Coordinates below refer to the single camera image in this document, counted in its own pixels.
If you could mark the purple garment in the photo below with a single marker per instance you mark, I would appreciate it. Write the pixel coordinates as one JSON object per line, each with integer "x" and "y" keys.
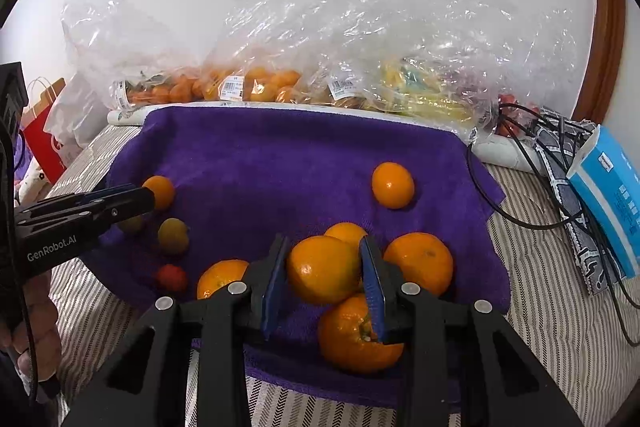
{"x": 21, "y": 152}

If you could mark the clear bag of oranges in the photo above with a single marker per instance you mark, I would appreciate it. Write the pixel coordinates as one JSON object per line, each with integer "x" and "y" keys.
{"x": 260, "y": 62}

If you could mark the clear bag of yellow fruit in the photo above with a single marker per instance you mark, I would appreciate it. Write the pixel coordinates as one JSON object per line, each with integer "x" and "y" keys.
{"x": 440, "y": 77}

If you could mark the white plastic bag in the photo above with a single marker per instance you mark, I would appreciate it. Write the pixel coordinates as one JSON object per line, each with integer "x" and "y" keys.
{"x": 80, "y": 112}

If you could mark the black and white patterned cloth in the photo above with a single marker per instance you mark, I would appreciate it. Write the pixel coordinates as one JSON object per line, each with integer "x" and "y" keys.
{"x": 565, "y": 187}

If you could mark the red fruit in clear bag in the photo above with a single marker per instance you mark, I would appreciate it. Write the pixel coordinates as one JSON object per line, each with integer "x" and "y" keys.
{"x": 510, "y": 101}

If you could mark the blue and white box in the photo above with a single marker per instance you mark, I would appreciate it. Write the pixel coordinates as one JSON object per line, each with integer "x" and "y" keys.
{"x": 610, "y": 197}

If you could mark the wooden door frame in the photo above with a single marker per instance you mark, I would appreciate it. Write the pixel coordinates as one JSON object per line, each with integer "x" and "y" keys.
{"x": 607, "y": 47}

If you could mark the red paper bag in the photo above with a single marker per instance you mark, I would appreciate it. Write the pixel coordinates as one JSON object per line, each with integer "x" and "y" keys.
{"x": 45, "y": 142}

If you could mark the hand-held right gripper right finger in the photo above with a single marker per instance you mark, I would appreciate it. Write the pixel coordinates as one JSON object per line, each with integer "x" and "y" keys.
{"x": 372, "y": 292}

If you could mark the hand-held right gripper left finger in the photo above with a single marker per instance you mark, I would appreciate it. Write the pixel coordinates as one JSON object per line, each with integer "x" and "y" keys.
{"x": 274, "y": 287}

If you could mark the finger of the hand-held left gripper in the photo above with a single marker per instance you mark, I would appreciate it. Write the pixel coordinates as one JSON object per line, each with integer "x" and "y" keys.
{"x": 100, "y": 196}
{"x": 110, "y": 214}

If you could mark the yellow-green kiwi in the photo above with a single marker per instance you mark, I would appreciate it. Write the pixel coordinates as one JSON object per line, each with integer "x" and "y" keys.
{"x": 172, "y": 234}
{"x": 132, "y": 225}

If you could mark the person's left hand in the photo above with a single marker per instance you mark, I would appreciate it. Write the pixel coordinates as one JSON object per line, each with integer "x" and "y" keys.
{"x": 45, "y": 322}

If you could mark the clear bag of leafy tangerines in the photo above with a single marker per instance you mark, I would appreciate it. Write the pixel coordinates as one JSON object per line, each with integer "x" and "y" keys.
{"x": 125, "y": 52}

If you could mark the clear bag of brown kiwis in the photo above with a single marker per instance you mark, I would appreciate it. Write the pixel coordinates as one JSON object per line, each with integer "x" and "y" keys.
{"x": 345, "y": 72}

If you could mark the orange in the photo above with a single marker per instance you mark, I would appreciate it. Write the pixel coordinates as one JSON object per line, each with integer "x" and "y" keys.
{"x": 322, "y": 269}
{"x": 350, "y": 337}
{"x": 345, "y": 232}
{"x": 419, "y": 263}
{"x": 161, "y": 188}
{"x": 393, "y": 184}
{"x": 222, "y": 279}

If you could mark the purple towel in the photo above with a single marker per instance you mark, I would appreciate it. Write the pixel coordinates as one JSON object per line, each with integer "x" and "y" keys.
{"x": 275, "y": 167}

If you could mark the white pillow with dark print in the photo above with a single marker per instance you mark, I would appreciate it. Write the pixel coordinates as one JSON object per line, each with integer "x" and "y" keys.
{"x": 31, "y": 187}

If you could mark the small red tomato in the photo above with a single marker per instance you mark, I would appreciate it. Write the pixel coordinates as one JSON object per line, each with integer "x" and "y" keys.
{"x": 171, "y": 278}

